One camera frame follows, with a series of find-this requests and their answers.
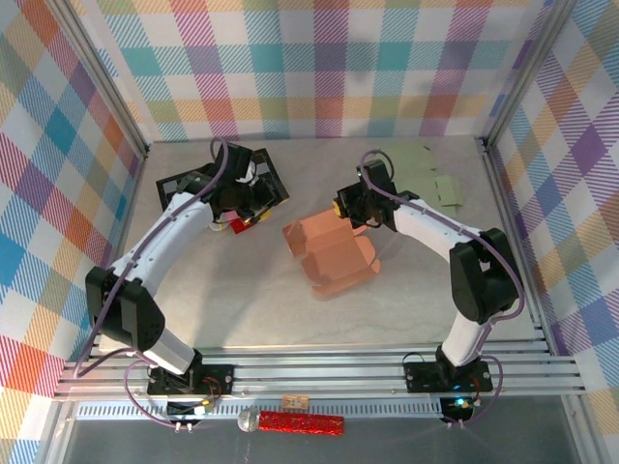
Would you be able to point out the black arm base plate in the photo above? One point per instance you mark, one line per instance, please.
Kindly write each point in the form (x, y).
(217, 377)
(421, 377)

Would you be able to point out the black connector module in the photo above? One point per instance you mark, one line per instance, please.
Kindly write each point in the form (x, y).
(454, 410)
(181, 410)

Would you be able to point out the perforated metal strip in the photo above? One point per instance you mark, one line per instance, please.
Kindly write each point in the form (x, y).
(362, 411)

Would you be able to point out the black and grey chessboard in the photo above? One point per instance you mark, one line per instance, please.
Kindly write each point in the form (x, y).
(164, 186)

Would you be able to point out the aluminium side rail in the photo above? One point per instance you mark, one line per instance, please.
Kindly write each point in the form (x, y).
(504, 193)
(120, 232)

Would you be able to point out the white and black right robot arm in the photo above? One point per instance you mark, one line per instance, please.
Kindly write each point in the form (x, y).
(425, 222)

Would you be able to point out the green paper box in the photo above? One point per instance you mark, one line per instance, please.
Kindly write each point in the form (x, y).
(416, 164)

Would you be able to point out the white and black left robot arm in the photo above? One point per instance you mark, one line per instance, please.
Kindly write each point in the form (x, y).
(179, 227)

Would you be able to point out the aluminium rail bed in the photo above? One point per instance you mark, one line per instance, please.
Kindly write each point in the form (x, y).
(314, 374)

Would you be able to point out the small brown cardboard tag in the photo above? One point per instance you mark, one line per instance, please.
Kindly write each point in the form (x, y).
(295, 402)

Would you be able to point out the aluminium frame post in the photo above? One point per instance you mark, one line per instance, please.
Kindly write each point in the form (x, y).
(99, 72)
(525, 72)

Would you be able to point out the orange paper box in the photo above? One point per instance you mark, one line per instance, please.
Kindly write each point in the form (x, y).
(333, 261)

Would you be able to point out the red glitter microphone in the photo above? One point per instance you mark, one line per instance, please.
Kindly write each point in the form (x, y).
(300, 424)

